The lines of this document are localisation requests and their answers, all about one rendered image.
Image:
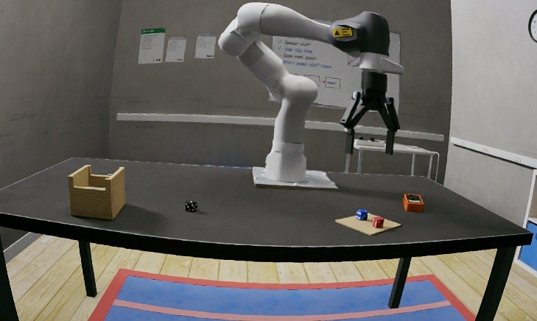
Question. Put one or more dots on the blue die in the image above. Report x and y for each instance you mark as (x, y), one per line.
(362, 214)

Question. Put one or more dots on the black die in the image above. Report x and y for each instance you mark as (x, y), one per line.
(191, 206)

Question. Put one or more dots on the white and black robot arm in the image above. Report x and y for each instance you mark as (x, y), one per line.
(366, 36)

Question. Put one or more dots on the beige flat mat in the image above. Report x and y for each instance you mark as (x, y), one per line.
(365, 226)

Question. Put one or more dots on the red die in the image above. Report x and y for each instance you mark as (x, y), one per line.
(378, 222)

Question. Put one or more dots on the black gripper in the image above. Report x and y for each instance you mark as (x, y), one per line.
(374, 87)

